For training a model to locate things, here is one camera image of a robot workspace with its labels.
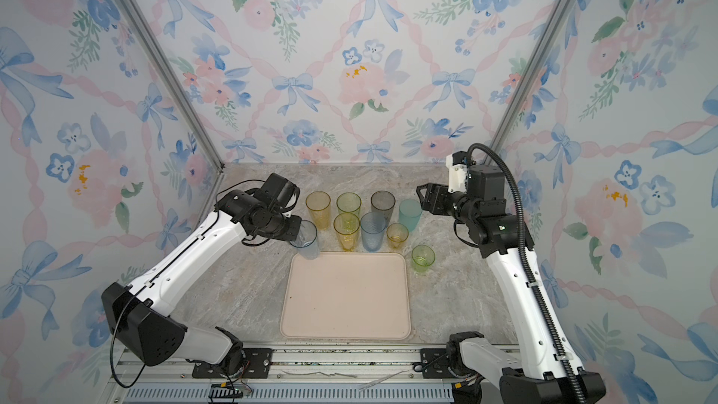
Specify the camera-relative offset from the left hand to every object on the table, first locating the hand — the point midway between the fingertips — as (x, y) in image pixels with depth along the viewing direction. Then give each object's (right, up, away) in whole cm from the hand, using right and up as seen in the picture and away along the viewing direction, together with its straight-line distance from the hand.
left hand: (296, 229), depth 78 cm
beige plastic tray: (+14, -21, +7) cm, 26 cm away
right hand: (+36, +11, -8) cm, 38 cm away
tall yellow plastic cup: (+13, -1, +15) cm, 20 cm away
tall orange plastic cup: (+4, +7, +16) cm, 18 cm away
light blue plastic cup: (+4, -2, -5) cm, 7 cm away
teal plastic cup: (+34, +4, +14) cm, 37 cm away
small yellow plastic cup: (+31, -4, +20) cm, 37 cm away
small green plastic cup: (+39, -11, +15) cm, 43 cm away
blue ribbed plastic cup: (+22, -3, +19) cm, 30 cm away
